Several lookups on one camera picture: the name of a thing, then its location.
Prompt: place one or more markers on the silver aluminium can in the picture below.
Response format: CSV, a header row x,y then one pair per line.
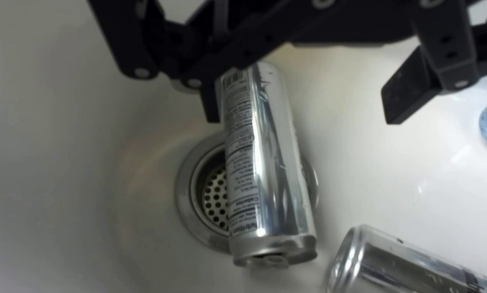
x,y
268,210

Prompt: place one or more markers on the steel sink drain strainer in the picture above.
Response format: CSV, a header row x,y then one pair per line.
x,y
202,202

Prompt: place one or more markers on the white double kitchen sink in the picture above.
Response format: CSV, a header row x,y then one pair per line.
x,y
88,163

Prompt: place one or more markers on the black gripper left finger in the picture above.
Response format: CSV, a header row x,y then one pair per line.
x,y
218,36

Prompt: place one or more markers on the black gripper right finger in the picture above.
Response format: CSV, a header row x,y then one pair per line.
x,y
449,57

